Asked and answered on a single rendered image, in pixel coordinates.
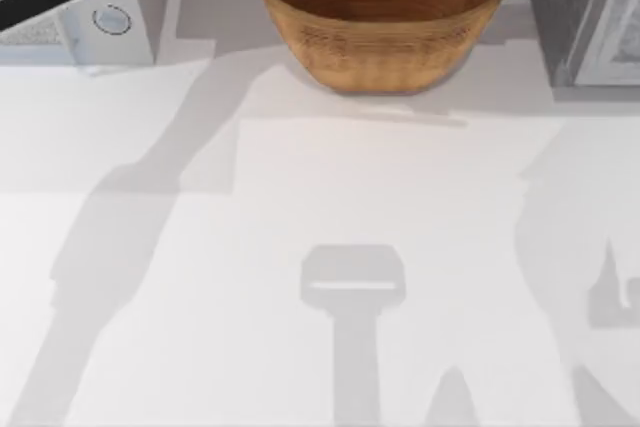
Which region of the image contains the brown woven basket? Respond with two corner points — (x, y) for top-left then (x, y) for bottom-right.
(256, 0), (510, 96)

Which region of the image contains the grey cabinet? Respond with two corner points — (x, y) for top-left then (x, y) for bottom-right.
(517, 0), (640, 90)

